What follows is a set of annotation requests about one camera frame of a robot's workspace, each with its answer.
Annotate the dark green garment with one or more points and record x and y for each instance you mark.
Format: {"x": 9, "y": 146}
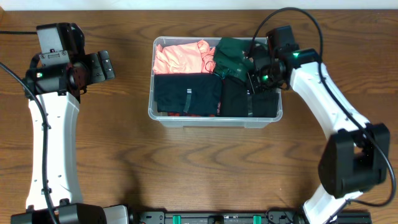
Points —
{"x": 231, "y": 59}

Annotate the black mounting rail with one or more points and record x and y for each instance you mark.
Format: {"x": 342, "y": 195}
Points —
{"x": 269, "y": 217}

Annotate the pink shirt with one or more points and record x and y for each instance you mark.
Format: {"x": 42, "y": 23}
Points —
{"x": 195, "y": 57}

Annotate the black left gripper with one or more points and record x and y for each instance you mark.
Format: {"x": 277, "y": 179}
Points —
{"x": 96, "y": 74}

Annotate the dark navy garment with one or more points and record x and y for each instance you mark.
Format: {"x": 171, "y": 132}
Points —
{"x": 236, "y": 101}

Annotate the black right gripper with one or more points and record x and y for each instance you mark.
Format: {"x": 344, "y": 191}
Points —
{"x": 253, "y": 79}

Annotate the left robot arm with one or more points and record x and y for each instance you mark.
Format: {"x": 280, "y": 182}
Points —
{"x": 53, "y": 85}

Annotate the black garment with tape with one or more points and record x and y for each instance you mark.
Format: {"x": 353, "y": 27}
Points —
{"x": 195, "y": 93}

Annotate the clear plastic storage bin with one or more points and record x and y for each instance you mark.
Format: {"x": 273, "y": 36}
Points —
{"x": 182, "y": 121}

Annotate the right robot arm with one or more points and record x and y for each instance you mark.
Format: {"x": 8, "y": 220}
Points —
{"x": 355, "y": 158}

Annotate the red navy plaid shirt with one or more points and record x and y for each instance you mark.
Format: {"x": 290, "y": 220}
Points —
{"x": 196, "y": 115}

